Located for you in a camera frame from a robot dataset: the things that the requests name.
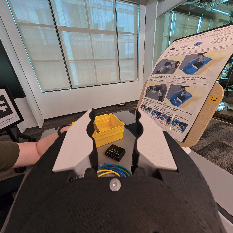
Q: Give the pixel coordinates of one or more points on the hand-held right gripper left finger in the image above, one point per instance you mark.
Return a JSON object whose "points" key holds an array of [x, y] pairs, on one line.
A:
{"points": [[72, 149]]}

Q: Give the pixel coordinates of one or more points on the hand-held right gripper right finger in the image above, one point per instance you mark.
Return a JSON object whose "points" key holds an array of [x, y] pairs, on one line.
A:
{"points": [[154, 149]]}

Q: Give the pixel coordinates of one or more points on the black ethernet switch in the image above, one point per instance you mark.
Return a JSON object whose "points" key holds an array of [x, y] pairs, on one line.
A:
{"points": [[116, 151]]}

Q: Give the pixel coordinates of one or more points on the person's left forearm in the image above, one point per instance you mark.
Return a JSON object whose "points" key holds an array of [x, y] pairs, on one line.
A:
{"points": [[23, 154]]}

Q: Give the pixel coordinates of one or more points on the person's left hand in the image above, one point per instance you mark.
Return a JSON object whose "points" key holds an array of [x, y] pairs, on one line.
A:
{"points": [[49, 142]]}

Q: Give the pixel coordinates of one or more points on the white board stand base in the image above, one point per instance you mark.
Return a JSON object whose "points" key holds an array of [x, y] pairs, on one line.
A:
{"points": [[186, 150]]}

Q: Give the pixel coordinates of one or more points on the yellow plastic bin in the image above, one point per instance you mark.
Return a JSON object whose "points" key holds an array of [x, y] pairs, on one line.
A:
{"points": [[109, 134]]}

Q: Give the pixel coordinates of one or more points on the small black floor box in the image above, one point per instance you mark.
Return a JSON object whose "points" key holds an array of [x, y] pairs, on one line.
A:
{"points": [[121, 105]]}

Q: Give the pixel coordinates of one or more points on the wooden display board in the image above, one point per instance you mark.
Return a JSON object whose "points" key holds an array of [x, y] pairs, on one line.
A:
{"points": [[205, 123]]}

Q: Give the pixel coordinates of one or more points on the black sign stand base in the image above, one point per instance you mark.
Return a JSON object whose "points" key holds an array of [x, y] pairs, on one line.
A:
{"points": [[14, 134]]}

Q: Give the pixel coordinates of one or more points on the printed instruction sheet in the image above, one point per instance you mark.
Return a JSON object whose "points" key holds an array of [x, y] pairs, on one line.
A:
{"points": [[191, 81]]}

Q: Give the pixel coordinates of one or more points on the black and white tag sign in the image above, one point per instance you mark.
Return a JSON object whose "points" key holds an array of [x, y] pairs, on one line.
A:
{"points": [[7, 109]]}

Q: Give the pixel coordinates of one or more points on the yellow smiley sticker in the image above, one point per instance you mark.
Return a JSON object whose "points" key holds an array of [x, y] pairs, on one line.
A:
{"points": [[214, 99]]}

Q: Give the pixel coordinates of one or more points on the large window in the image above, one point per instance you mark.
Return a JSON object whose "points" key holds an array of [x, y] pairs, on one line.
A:
{"points": [[45, 54]]}

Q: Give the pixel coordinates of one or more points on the black office chair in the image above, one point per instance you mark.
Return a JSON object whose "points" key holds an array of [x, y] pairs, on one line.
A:
{"points": [[229, 80]]}

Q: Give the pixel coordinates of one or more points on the dark wall screen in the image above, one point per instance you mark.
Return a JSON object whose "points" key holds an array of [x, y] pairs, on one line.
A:
{"points": [[7, 72]]}

